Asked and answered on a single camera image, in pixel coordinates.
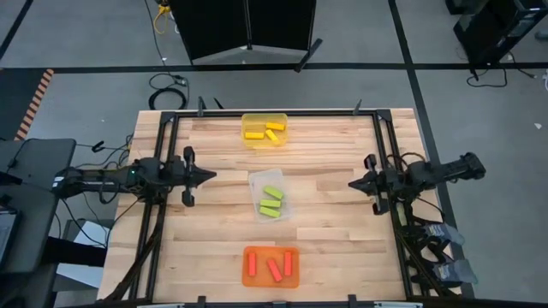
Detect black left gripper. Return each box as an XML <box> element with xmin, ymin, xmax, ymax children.
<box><xmin>170</xmin><ymin>145</ymin><xmax>217</xmax><ymax>208</ymax></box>

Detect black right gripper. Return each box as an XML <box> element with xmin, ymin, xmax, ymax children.
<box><xmin>348</xmin><ymin>153</ymin><xmax>397</xmax><ymax>216</ymax></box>

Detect clear plastic tray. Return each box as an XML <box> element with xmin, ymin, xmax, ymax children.
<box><xmin>247</xmin><ymin>168</ymin><xmax>294</xmax><ymax>224</ymax></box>

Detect yellow translucent plastic tray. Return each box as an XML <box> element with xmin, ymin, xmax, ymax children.
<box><xmin>241</xmin><ymin>112</ymin><xmax>289</xmax><ymax>150</ymax></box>

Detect grey fabric pouch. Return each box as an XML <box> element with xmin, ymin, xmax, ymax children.
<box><xmin>432</xmin><ymin>258</ymin><xmax>479</xmax><ymax>286</ymax></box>
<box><xmin>423</xmin><ymin>222</ymin><xmax>466</xmax><ymax>246</ymax></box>

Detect orange translucent plastic tray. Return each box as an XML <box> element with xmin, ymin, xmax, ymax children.
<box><xmin>241</xmin><ymin>246</ymin><xmax>301</xmax><ymax>288</ymax></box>

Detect black folding divider panel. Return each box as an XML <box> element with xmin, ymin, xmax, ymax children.
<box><xmin>169</xmin><ymin>0</ymin><xmax>325</xmax><ymax>73</ymax></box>

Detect white sheet under desk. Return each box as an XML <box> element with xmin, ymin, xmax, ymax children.
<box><xmin>55</xmin><ymin>218</ymin><xmax>115</xmax><ymax>290</ymax></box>

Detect dark grey side desk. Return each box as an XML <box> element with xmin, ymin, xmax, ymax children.
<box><xmin>0</xmin><ymin>138</ymin><xmax>77</xmax><ymax>275</ymax></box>

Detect black mat hazard striped edge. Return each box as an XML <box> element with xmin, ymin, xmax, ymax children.
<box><xmin>0</xmin><ymin>68</ymin><xmax>56</xmax><ymax>141</ymax></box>

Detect black equipment rack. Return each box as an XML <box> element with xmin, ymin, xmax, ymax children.
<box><xmin>444</xmin><ymin>0</ymin><xmax>548</xmax><ymax>66</ymax></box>

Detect black aluminium table frame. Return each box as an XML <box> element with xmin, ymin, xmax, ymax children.
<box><xmin>128</xmin><ymin>109</ymin><xmax>414</xmax><ymax>303</ymax></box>

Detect coiled black floor cable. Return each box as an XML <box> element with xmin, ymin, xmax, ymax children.
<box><xmin>147</xmin><ymin>72</ymin><xmax>190</xmax><ymax>111</ymax></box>

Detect long black floor cable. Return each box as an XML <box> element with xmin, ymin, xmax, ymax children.
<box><xmin>143</xmin><ymin>0</ymin><xmax>168</xmax><ymax>68</ymax></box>

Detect black cable by rack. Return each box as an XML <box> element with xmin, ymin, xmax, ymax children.
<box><xmin>466</xmin><ymin>63</ymin><xmax>536</xmax><ymax>89</ymax></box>

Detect yellow floor cable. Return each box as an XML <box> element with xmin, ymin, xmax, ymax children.
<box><xmin>152</xmin><ymin>2</ymin><xmax>172</xmax><ymax>35</ymax></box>

